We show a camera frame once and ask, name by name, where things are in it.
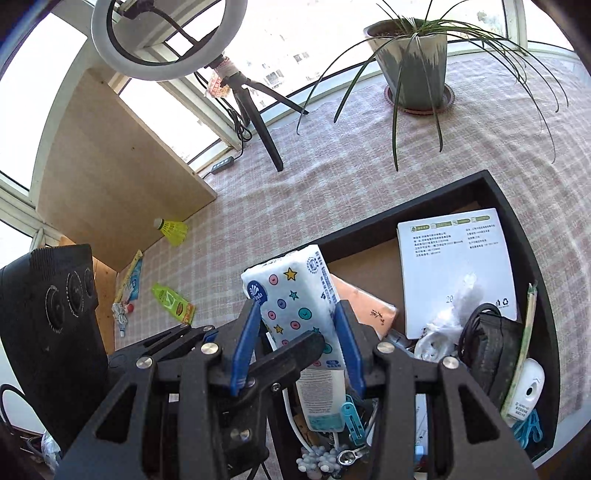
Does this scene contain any green spider plant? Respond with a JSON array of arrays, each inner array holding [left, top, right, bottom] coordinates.
[[295, 0, 571, 172]]

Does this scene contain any green tube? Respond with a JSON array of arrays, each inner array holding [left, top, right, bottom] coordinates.
[[151, 283, 197, 324]]

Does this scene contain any blue and white packet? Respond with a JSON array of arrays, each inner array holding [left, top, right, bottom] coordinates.
[[124, 261, 144, 301]]

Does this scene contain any wooden board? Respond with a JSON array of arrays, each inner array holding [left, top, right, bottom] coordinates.
[[34, 69, 218, 273]]

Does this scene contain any black ring light cable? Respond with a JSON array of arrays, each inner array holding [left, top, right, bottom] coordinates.
[[175, 23, 252, 155]]

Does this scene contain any black tripod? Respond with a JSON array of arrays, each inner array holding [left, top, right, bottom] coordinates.
[[203, 55, 303, 172]]

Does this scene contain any black box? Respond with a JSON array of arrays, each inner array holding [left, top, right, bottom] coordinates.
[[462, 311, 525, 407]]

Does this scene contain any blue clothes peg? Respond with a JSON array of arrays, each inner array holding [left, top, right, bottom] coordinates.
[[512, 410, 544, 449], [341, 394, 366, 446]]

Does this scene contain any yellow shuttlecock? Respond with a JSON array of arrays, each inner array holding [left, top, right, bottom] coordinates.
[[154, 218, 189, 245]]

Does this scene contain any yellow paper sleeve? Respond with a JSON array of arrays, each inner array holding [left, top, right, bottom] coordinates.
[[113, 249, 144, 305]]

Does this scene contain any black tray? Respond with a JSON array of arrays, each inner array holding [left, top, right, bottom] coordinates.
[[265, 170, 561, 480]]

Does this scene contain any star printed tissue pack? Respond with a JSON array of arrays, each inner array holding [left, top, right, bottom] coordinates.
[[241, 244, 348, 370]]

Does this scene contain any grey flower pot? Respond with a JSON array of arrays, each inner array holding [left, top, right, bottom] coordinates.
[[365, 18, 450, 112]]

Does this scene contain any metal spoon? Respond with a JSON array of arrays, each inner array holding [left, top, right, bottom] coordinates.
[[336, 445, 370, 467]]

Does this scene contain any white bead string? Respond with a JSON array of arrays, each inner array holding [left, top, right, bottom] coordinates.
[[295, 445, 342, 474]]

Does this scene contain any white cardboard box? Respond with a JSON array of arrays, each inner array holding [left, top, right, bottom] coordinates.
[[397, 209, 522, 340]]

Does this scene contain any white ring light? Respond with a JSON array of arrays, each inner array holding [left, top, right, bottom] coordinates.
[[91, 0, 247, 80]]

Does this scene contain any white plastic dispenser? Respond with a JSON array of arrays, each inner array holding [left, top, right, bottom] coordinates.
[[501, 357, 546, 428]]

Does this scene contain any pink pot saucer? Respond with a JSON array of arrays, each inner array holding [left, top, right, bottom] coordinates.
[[384, 83, 455, 115]]

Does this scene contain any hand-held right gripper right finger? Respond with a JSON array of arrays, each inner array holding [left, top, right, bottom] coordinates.
[[332, 299, 539, 480]]

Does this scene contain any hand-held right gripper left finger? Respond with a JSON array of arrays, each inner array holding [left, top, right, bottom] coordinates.
[[54, 299, 263, 480]]

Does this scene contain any white usb cable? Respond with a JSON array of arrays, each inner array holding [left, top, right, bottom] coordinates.
[[112, 302, 130, 337]]

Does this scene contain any orange tissue pack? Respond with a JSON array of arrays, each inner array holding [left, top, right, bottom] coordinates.
[[330, 273, 399, 340]]

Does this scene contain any pink checked tablecloth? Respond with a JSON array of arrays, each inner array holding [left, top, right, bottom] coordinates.
[[111, 44, 591, 467]]

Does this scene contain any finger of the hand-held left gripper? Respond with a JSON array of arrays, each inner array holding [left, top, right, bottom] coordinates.
[[240, 330, 326, 395], [108, 323, 218, 370]]

